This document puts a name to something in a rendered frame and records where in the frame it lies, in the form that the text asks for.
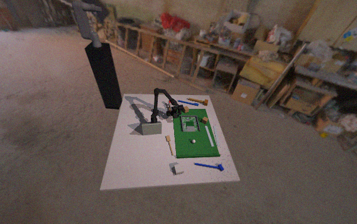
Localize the green putting mat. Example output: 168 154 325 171
173 109 219 156

